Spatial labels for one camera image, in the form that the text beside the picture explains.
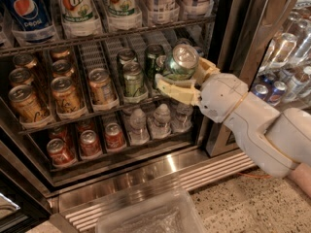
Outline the wire fridge shelf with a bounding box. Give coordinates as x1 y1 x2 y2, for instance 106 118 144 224
0 15 216 57
17 90 202 136

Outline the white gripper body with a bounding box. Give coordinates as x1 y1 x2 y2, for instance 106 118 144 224
198 73 248 123

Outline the front left red can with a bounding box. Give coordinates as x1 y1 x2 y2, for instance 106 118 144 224
47 138 75 166

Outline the middle left orange LaCroix can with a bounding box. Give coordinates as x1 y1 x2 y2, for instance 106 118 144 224
9 68 34 86

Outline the front left orange LaCroix can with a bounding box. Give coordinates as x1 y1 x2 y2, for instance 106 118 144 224
8 84 51 123

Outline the upper wire fridge shelf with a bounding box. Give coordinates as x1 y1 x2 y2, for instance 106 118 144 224
0 15 216 57

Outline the middle second-row orange LaCroix can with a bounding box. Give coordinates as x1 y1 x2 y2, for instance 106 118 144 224
52 59 75 78

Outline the blue Pepsi can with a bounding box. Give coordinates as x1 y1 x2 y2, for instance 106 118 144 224
1 0 52 32

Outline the right water bottle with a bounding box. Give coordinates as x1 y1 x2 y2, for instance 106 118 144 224
172 103 193 133

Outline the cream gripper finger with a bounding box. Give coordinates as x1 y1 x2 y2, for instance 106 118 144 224
192 57 220 85
155 74 200 106

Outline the back left red can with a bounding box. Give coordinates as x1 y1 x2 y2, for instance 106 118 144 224
49 126 71 144

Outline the right slim silver can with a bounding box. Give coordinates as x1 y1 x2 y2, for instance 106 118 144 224
194 46 205 57

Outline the orange cable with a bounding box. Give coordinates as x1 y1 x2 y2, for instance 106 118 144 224
237 172 273 180

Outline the back green can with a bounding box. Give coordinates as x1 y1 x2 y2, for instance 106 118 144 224
117 48 137 68

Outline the green can lane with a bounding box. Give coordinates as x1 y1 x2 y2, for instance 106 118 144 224
153 55 166 75
162 44 199 81
145 44 165 80

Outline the left 7UP zero sugar can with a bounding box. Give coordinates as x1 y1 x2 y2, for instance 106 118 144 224
57 0 94 23

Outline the left Pepsi can behind glass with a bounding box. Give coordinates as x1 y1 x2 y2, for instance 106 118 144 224
252 84 268 100

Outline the back second-row orange LaCroix can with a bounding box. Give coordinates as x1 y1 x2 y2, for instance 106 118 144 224
50 48 71 61

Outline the third-row orange LaCroix can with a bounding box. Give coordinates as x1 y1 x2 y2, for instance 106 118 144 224
88 68 116 105

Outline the back middle red can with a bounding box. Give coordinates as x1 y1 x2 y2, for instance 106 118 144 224
76 118 95 134

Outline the middle wire fridge shelf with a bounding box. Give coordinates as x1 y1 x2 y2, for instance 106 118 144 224
17 90 202 136

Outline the middle green can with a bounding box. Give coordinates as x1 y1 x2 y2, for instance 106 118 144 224
123 62 145 97

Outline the front second-row orange LaCroix can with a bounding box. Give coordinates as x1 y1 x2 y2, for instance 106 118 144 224
51 77 82 114

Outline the green can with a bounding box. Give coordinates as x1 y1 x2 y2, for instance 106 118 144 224
117 48 137 68
123 62 145 97

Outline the clear plastic bin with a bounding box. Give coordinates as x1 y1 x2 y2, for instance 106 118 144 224
95 188 207 233

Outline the steel glass fridge door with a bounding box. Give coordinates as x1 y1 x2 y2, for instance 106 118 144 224
204 0 311 157

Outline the right red can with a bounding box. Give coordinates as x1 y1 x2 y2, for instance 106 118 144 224
105 122 125 150

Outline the front middle red can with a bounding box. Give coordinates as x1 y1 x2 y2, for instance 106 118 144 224
80 130 101 156

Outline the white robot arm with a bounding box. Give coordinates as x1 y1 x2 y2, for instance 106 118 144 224
155 58 311 178

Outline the right Pepsi can behind glass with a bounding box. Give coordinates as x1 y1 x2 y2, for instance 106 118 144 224
267 81 287 106

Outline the back left orange LaCroix can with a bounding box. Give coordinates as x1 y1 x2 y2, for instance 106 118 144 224
13 53 38 69

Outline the left water bottle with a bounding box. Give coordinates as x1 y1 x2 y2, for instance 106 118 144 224
129 109 150 145

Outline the pink plastic container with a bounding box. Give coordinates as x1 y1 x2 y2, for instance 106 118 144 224
288 163 311 197

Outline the second-row orange lacroix can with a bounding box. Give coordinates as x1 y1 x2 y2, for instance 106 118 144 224
50 48 71 61
52 59 75 78
51 77 82 114

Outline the water bottle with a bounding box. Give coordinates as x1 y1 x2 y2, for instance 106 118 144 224
149 104 171 139
172 103 193 133
129 109 150 145

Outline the pepsi can behind glass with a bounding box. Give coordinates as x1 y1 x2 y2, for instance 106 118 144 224
252 84 268 100
267 81 287 106

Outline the steel fridge base grille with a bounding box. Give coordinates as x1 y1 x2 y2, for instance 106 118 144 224
58 150 255 233

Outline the middle water bottle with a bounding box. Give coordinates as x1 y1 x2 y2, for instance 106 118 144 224
149 104 171 139

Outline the red can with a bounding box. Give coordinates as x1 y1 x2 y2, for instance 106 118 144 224
47 138 75 166
49 126 71 144
80 130 101 156
76 118 95 134
105 122 125 150

